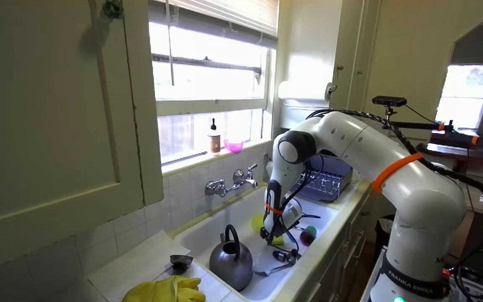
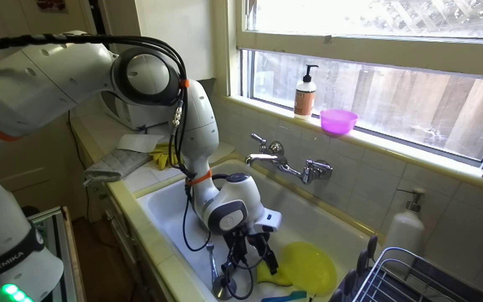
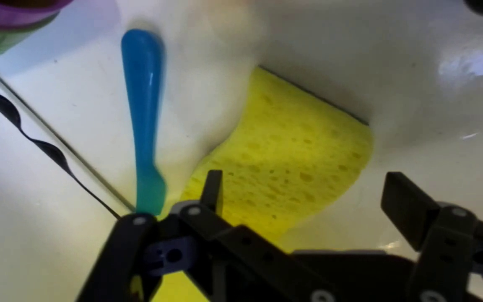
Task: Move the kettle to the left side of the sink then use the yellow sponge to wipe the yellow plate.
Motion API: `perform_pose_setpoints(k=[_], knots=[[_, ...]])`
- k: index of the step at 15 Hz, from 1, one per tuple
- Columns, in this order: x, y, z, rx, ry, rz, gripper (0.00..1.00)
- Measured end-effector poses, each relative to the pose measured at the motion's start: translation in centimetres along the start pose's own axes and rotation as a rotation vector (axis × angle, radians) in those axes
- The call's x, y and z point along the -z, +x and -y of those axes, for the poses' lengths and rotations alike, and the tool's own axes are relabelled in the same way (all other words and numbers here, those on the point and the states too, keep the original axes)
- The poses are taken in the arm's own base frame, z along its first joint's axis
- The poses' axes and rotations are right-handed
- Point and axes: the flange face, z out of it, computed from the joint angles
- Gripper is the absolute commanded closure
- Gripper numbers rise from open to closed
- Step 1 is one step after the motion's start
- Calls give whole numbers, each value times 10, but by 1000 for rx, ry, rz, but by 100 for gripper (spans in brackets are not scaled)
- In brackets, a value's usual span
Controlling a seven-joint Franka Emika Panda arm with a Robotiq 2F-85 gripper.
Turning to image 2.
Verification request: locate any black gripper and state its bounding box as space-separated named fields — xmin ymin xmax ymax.
xmin=222 ymin=224 xmax=279 ymax=277

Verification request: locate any yellow plastic plate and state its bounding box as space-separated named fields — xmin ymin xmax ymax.
xmin=279 ymin=241 xmax=338 ymax=298

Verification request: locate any white sink basin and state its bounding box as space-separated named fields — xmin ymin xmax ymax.
xmin=133 ymin=158 xmax=377 ymax=302

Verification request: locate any metal measuring cup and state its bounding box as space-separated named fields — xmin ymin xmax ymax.
xmin=204 ymin=242 xmax=237 ymax=301

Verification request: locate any blue plastic utensil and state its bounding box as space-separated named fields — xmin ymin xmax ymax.
xmin=261 ymin=289 xmax=308 ymax=302

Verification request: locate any black kitchen utensil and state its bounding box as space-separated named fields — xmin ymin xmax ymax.
xmin=330 ymin=234 xmax=380 ymax=302

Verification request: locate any cream base cabinet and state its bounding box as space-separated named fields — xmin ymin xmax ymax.
xmin=86 ymin=183 xmax=164 ymax=302

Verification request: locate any white soap dispenser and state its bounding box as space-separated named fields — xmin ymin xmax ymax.
xmin=383 ymin=189 xmax=425 ymax=257

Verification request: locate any white paper sheet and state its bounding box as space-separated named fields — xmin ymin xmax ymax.
xmin=115 ymin=133 xmax=165 ymax=155

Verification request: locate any pink plastic bowl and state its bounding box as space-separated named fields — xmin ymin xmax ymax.
xmin=318 ymin=108 xmax=358 ymax=138

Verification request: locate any folded grey towel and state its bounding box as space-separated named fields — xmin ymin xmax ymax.
xmin=81 ymin=148 xmax=153 ymax=187

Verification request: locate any pump bottle with brown label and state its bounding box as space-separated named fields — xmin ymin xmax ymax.
xmin=293 ymin=64 xmax=320 ymax=121

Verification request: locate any white countertop appliance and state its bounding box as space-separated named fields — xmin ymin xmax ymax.
xmin=98 ymin=90 xmax=170 ymax=131

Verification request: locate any metal robot cart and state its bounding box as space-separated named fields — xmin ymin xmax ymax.
xmin=26 ymin=205 xmax=86 ymax=302

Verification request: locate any cream framed window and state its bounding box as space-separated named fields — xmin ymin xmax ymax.
xmin=212 ymin=0 xmax=483 ymax=182

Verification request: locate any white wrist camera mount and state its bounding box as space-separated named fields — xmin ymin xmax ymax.
xmin=251 ymin=209 xmax=283 ymax=234

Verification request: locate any chrome wall faucet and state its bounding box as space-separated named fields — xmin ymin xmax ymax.
xmin=244 ymin=131 xmax=333 ymax=187

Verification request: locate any wire dish drying rack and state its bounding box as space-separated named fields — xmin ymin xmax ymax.
xmin=351 ymin=246 xmax=483 ymax=302

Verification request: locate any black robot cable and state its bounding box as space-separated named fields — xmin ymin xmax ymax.
xmin=0 ymin=32 xmax=256 ymax=301

